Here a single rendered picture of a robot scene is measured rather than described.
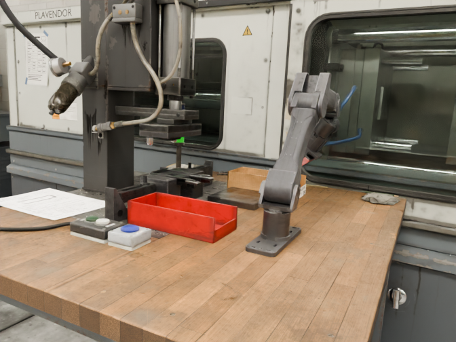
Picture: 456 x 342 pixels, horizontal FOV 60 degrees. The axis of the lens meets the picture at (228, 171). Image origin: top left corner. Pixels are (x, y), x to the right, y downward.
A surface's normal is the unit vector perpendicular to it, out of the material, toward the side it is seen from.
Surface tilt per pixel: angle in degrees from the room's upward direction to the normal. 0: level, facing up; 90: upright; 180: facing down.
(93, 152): 90
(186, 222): 90
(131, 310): 0
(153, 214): 90
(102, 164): 90
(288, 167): 48
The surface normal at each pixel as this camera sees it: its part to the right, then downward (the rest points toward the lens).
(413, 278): -0.51, 0.13
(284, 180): -0.29, -0.54
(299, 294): 0.05, -0.98
